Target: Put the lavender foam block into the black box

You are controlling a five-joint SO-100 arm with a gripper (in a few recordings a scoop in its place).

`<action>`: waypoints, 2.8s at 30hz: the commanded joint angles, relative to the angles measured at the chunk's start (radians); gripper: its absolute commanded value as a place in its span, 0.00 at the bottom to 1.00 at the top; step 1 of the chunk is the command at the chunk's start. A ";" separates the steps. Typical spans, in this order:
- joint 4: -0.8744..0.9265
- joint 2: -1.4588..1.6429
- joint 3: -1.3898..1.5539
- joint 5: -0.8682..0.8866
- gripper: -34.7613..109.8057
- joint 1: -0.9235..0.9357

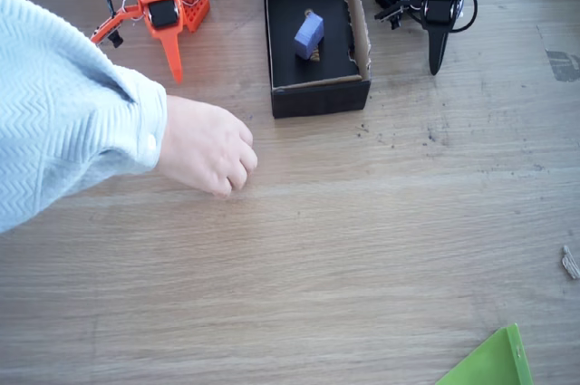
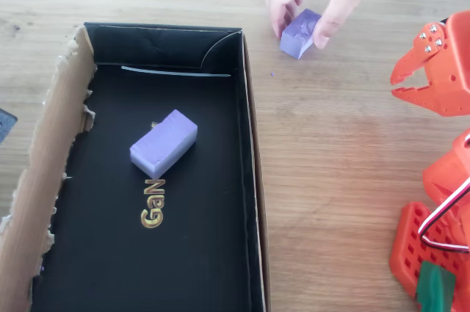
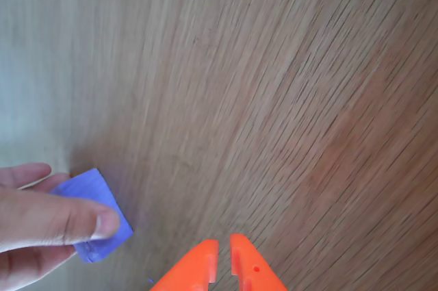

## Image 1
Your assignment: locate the blue foam block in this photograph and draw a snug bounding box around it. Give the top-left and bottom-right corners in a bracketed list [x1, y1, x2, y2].
[294, 13, 325, 60]

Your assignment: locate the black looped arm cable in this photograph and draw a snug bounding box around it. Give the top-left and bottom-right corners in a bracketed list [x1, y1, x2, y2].
[450, 0, 479, 34]

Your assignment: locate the black cardboard box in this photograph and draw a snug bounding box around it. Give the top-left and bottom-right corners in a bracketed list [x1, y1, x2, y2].
[262, 0, 373, 120]

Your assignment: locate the forearm in pale blue sleeve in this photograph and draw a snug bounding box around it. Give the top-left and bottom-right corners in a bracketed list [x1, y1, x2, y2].
[0, 0, 169, 235]

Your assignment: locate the person's bare hand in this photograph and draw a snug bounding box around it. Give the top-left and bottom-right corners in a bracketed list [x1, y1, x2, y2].
[158, 94, 259, 198]

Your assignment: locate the green plastic plate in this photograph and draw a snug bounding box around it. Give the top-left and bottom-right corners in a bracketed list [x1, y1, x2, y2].
[434, 322, 536, 385]

